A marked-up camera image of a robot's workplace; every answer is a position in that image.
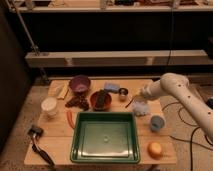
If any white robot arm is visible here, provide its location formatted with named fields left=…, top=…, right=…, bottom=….
left=139, top=73, right=213, bottom=142

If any green plastic tray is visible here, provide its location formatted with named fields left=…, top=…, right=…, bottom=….
left=70, top=112, right=140, bottom=164

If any crumpled light blue cloth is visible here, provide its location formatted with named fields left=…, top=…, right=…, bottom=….
left=132, top=102, right=150, bottom=116

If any small metal cup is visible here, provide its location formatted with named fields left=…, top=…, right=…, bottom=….
left=119, top=88, right=129, bottom=101

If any blue cup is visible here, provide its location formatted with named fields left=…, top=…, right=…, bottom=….
left=150, top=115, right=165, bottom=132

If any red bowl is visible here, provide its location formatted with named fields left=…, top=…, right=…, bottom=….
left=90, top=90, right=112, bottom=111

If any orange round fruit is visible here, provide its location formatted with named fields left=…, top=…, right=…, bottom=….
left=147, top=142, right=163, bottom=159

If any dark grape bunch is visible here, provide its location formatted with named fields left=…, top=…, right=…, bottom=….
left=65, top=95, right=89, bottom=111

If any purple bowl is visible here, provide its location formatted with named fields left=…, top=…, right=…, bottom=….
left=69, top=75, right=91, bottom=93

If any yellow banana toy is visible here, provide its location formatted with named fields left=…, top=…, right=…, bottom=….
left=57, top=83, right=68, bottom=100

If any orange carrot stick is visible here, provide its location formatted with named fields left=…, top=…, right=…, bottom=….
left=67, top=111, right=75, bottom=129

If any wooden board tabletop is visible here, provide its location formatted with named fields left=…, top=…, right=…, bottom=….
left=23, top=78, right=178, bottom=167

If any white plastic cup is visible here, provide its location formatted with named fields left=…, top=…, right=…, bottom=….
left=41, top=97, right=57, bottom=117

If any black cable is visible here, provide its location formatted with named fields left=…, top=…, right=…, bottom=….
left=164, top=6, right=176, bottom=74

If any metal shelf rail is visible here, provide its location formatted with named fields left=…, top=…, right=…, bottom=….
left=25, top=50, right=213, bottom=68

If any black handled kitchen tool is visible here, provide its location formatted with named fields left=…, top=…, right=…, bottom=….
left=27, top=125, right=56, bottom=167

